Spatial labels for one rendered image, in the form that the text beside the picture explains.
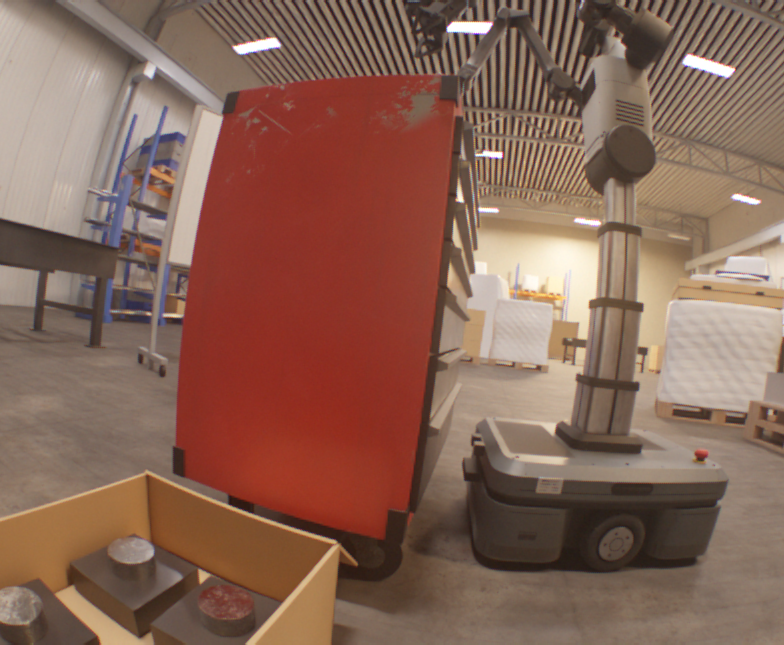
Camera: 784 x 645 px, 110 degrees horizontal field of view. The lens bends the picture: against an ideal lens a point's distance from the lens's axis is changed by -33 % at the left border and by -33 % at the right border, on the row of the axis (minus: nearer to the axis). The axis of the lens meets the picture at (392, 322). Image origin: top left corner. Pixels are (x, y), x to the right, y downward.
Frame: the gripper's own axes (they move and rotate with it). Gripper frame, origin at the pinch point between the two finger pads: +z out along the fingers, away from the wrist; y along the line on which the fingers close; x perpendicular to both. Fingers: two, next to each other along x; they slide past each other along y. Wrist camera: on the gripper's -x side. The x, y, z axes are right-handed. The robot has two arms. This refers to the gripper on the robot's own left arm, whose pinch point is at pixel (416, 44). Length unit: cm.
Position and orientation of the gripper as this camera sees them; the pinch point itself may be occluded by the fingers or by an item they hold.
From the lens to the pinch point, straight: 110.3
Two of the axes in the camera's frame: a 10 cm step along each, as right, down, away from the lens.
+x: 7.9, 6.0, -1.1
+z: -6.0, 8.0, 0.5
